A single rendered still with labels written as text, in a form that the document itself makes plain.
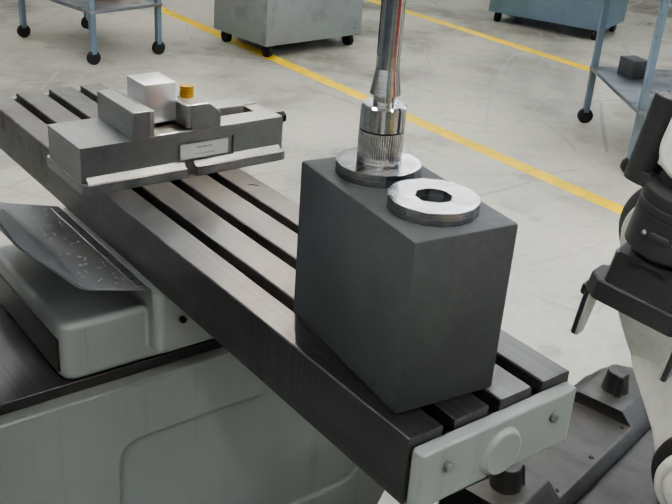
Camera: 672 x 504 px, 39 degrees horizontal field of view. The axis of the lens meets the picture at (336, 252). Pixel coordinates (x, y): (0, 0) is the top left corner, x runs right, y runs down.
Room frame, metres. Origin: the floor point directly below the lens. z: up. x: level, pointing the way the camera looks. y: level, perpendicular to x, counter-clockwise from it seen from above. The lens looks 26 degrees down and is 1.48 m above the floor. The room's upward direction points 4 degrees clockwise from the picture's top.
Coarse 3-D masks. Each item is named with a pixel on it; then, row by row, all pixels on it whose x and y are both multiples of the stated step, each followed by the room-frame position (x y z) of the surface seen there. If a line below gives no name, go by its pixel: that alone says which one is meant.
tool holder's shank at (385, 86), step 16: (384, 0) 0.91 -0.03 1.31; (400, 0) 0.91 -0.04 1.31; (384, 16) 0.91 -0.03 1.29; (400, 16) 0.91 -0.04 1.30; (384, 32) 0.91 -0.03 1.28; (400, 32) 0.91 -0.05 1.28; (384, 48) 0.91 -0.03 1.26; (400, 48) 0.92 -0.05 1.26; (384, 64) 0.91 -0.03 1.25; (384, 80) 0.91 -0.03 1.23; (384, 96) 0.91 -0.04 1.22
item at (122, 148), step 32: (128, 96) 1.37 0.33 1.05; (64, 128) 1.32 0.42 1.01; (96, 128) 1.33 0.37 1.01; (128, 128) 1.30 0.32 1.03; (160, 128) 1.35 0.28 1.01; (224, 128) 1.39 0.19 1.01; (256, 128) 1.42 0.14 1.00; (64, 160) 1.29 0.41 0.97; (96, 160) 1.25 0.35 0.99; (128, 160) 1.29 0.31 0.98; (160, 160) 1.32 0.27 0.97; (192, 160) 1.35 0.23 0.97; (224, 160) 1.38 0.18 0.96; (256, 160) 1.41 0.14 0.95; (96, 192) 1.24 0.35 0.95
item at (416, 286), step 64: (320, 192) 0.90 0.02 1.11; (384, 192) 0.87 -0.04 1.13; (448, 192) 0.85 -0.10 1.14; (320, 256) 0.89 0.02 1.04; (384, 256) 0.79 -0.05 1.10; (448, 256) 0.77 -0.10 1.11; (512, 256) 0.82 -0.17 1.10; (320, 320) 0.89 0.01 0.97; (384, 320) 0.78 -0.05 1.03; (448, 320) 0.78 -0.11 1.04; (384, 384) 0.77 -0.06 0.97; (448, 384) 0.79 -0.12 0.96
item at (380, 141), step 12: (360, 120) 0.92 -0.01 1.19; (372, 120) 0.90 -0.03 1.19; (384, 120) 0.90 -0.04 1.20; (396, 120) 0.90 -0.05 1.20; (360, 132) 0.91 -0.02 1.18; (372, 132) 0.90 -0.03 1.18; (384, 132) 0.90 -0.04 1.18; (396, 132) 0.90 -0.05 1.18; (360, 144) 0.91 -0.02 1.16; (372, 144) 0.90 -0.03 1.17; (384, 144) 0.90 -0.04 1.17; (396, 144) 0.91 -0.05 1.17; (360, 156) 0.91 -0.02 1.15; (372, 156) 0.90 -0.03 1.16; (384, 156) 0.90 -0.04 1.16; (396, 156) 0.91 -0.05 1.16; (384, 168) 0.90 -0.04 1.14
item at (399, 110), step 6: (366, 102) 0.92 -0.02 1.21; (372, 102) 0.92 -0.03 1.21; (396, 102) 0.93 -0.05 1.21; (402, 102) 0.93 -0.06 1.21; (366, 108) 0.91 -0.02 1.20; (372, 108) 0.90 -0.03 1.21; (378, 108) 0.90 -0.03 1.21; (384, 108) 0.90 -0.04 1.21; (390, 108) 0.90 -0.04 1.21; (396, 108) 0.91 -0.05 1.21; (402, 108) 0.91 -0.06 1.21; (366, 114) 0.91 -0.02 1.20; (372, 114) 0.90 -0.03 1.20; (378, 114) 0.90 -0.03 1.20; (384, 114) 0.90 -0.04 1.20; (390, 114) 0.90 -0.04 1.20; (396, 114) 0.90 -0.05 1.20; (402, 114) 0.91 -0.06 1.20
